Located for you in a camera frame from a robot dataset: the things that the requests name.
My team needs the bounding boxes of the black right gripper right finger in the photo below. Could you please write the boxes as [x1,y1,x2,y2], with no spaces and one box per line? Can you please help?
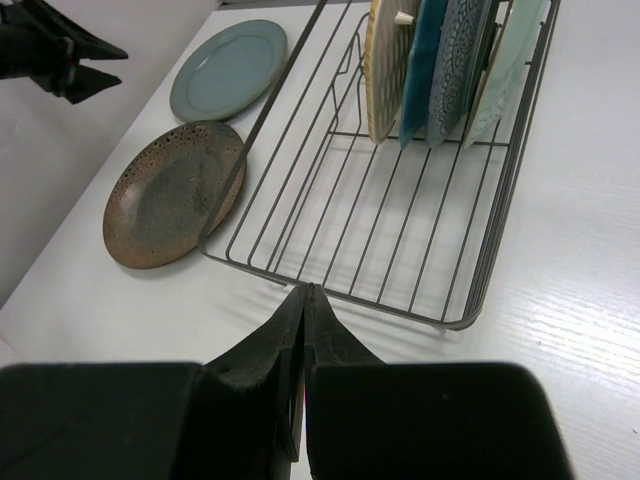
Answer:
[305,284,384,470]

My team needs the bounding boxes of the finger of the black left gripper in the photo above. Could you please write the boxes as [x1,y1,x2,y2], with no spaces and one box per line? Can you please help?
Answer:
[67,65,122,104]
[40,1,129,60]

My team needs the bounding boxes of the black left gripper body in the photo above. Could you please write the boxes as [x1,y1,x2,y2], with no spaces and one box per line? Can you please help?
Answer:
[1,1,75,97]

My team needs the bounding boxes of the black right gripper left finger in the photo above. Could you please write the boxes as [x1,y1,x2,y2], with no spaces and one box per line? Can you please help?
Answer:
[205,285,306,463]

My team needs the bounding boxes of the brown speckled plate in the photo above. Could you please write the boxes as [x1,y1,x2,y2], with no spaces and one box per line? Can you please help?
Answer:
[102,120,246,269]

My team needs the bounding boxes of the grey-blue round plate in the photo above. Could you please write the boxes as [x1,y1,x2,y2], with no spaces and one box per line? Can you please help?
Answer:
[169,19,288,122]

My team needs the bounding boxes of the teal scalloped plate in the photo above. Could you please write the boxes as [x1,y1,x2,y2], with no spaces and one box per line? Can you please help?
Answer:
[399,0,448,150]

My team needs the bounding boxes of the square woven bamboo tray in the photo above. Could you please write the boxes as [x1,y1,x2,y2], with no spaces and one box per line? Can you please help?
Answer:
[363,0,420,145]

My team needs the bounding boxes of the blue floral white plate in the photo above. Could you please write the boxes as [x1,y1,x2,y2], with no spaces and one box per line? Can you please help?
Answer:
[426,0,492,148]

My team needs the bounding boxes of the mint green flower plate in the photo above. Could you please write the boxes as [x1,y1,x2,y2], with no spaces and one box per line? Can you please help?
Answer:
[463,0,550,149]

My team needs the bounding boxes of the grey wire dish rack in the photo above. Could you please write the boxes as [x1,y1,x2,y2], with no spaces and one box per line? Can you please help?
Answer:
[204,1,559,331]

